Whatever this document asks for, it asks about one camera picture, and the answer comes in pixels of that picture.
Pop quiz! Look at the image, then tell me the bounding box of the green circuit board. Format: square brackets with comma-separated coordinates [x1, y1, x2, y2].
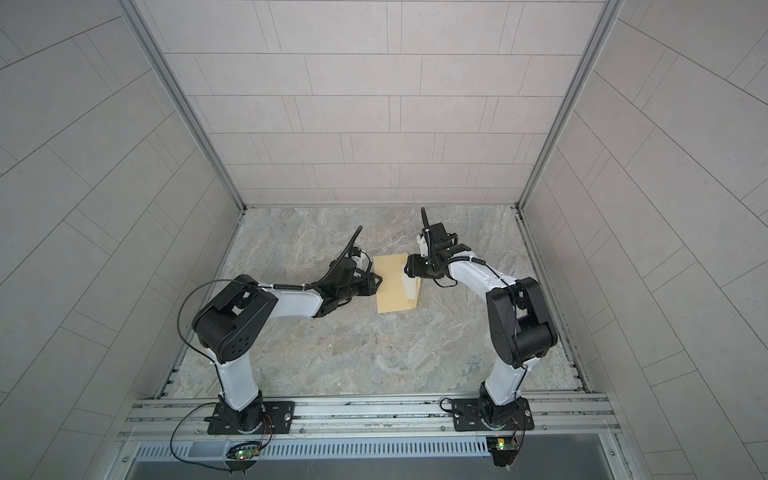
[486, 436, 521, 468]
[226, 441, 262, 461]

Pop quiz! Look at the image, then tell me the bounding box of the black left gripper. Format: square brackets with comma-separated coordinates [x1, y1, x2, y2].
[335, 273, 386, 303]

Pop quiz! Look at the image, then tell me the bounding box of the left green circuit board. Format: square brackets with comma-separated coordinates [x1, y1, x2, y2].
[226, 441, 262, 461]

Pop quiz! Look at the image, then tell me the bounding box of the right green circuit board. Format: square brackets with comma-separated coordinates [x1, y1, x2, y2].
[486, 436, 521, 468]

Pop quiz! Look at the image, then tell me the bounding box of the beige lined letter paper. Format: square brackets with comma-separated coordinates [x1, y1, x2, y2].
[402, 273, 421, 304]

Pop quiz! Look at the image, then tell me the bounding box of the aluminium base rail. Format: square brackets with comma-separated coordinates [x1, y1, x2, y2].
[117, 391, 620, 441]

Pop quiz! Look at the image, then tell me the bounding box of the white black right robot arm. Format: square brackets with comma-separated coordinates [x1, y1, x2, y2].
[404, 209, 558, 431]

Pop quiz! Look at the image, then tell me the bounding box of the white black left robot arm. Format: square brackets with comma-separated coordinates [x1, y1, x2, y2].
[192, 227, 382, 434]

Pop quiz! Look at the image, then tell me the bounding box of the aluminium corner post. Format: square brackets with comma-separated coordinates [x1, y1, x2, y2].
[516, 0, 623, 211]
[115, 0, 247, 214]

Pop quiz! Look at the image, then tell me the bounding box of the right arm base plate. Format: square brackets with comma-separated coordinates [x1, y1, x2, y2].
[444, 397, 535, 432]

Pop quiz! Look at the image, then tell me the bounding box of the right aluminium corner post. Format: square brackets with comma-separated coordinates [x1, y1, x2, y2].
[516, 0, 623, 211]

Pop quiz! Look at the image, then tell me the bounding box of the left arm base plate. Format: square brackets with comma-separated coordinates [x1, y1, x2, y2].
[204, 400, 295, 435]

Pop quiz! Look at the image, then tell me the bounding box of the left aluminium corner post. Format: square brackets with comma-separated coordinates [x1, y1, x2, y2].
[115, 0, 247, 214]

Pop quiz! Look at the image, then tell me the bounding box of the tan kraft envelope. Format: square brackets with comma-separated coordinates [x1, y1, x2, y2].
[373, 253, 418, 314]

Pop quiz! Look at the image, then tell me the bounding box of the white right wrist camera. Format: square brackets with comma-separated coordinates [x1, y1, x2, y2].
[417, 233, 429, 258]

